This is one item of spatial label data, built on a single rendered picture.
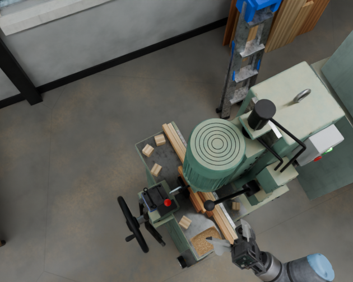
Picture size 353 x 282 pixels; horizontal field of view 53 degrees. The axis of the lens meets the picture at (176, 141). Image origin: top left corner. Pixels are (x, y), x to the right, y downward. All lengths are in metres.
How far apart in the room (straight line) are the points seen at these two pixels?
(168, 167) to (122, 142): 1.05
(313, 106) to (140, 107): 1.78
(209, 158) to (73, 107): 1.91
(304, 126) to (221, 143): 0.26
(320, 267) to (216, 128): 0.55
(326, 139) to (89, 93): 2.04
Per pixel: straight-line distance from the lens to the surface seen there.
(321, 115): 1.17
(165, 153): 1.67
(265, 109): 1.01
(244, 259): 1.21
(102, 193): 2.58
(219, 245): 1.25
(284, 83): 1.18
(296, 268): 1.31
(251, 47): 2.18
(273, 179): 1.29
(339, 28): 3.49
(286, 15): 2.83
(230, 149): 1.06
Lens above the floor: 2.50
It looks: 71 degrees down
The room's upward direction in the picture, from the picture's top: 7 degrees clockwise
